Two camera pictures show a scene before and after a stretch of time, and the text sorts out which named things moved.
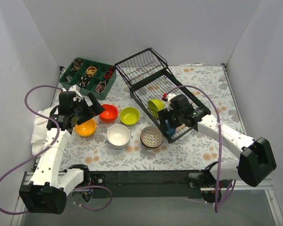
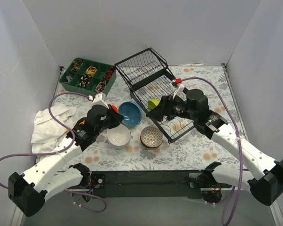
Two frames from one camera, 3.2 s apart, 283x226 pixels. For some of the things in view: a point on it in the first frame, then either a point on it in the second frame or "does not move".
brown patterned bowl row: (151, 141) does not move
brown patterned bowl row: (151, 137) does not move
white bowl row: (118, 136) does not move
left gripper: (87, 111) -> (112, 117)
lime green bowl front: (155, 105) does not move
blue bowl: (170, 131) -> (132, 113)
